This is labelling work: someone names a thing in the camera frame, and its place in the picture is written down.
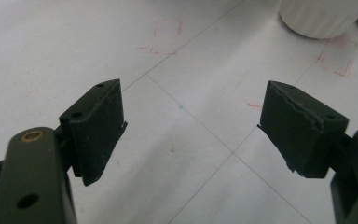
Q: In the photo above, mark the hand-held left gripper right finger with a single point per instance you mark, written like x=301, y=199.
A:
x=298, y=133

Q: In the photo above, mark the white cup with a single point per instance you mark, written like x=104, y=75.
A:
x=321, y=15

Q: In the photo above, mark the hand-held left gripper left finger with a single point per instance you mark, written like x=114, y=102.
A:
x=96, y=130

